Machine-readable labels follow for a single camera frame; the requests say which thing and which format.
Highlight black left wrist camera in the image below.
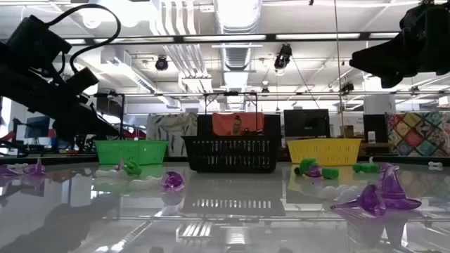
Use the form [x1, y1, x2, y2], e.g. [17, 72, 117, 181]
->
[65, 67, 100, 95]

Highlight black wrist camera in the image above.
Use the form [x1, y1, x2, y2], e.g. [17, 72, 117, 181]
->
[65, 67, 100, 95]
[400, 0, 450, 39]

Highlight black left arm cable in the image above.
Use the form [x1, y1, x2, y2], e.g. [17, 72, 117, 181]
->
[45, 3, 122, 74]

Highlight purple and white toy pieces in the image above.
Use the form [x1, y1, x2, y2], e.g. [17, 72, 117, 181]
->
[380, 164, 423, 211]

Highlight orange cloth backdrop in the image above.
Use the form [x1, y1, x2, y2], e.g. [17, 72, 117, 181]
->
[212, 112, 265, 136]

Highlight black metal stand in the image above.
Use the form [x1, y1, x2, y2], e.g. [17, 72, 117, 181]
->
[93, 91, 127, 141]

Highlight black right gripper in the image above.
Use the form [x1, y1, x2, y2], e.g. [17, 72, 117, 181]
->
[349, 34, 450, 89]

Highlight person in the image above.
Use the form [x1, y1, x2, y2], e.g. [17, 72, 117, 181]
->
[230, 115, 244, 136]

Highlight black computer monitor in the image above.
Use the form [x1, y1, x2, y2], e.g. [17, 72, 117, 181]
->
[283, 109, 331, 138]
[24, 115, 51, 139]
[363, 114, 389, 143]

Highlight black plastic basket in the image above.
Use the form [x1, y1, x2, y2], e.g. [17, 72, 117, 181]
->
[181, 135, 282, 173]

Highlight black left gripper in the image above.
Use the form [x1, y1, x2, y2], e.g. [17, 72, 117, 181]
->
[20, 75, 120, 140]

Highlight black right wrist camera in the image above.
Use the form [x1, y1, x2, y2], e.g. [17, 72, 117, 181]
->
[400, 0, 450, 39]

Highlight green plastic basket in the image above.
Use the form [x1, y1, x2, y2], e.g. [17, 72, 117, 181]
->
[94, 139, 169, 165]

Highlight marble patterned panel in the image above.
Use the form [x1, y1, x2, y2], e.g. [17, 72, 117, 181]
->
[146, 112, 198, 157]

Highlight yellow plastic basket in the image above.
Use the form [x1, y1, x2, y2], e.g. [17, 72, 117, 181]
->
[286, 138, 363, 167]

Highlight black overhead frame bar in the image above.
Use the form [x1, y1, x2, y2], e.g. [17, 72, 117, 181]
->
[63, 32, 401, 45]

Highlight colourful patchwork quilt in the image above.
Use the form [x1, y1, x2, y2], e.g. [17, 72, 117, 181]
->
[385, 111, 450, 157]

